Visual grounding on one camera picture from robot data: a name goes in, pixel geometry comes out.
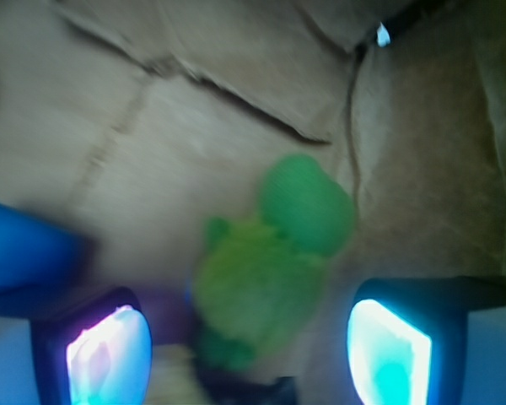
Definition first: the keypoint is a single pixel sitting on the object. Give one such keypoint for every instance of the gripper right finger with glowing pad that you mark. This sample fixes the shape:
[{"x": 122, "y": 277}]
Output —
[{"x": 429, "y": 340}]

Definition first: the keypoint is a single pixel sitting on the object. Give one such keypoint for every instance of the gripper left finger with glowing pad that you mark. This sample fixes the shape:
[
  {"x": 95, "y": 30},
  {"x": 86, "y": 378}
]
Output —
[{"x": 92, "y": 346}]

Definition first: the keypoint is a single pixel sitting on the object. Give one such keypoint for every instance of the green plush animal toy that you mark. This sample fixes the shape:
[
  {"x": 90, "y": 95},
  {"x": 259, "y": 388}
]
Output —
[{"x": 262, "y": 277}]

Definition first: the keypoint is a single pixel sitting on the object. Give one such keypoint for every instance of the blue plastic bottle toy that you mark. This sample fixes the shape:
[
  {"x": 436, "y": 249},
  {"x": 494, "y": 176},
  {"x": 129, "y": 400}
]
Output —
[{"x": 39, "y": 260}]

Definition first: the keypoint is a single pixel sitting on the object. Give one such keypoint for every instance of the brown paper bag liner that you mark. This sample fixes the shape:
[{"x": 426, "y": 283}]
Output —
[{"x": 137, "y": 161}]

